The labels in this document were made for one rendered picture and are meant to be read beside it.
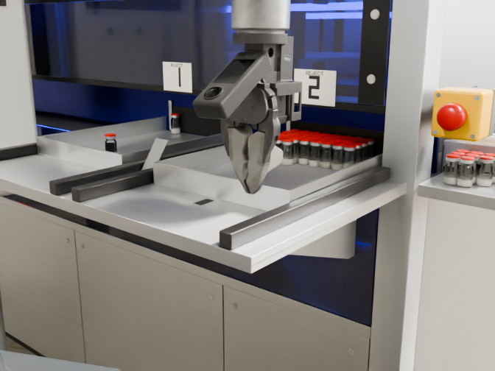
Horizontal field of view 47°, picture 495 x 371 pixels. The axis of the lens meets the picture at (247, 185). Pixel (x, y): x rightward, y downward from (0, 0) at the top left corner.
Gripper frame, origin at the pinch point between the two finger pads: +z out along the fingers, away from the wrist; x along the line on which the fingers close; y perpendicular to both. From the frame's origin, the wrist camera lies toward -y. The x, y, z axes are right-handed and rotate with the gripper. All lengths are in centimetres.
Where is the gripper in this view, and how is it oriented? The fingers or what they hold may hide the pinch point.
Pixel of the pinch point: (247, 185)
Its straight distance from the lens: 77.0
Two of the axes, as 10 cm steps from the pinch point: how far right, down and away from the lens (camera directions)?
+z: -0.1, 9.7, 2.5
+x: -7.7, -1.7, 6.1
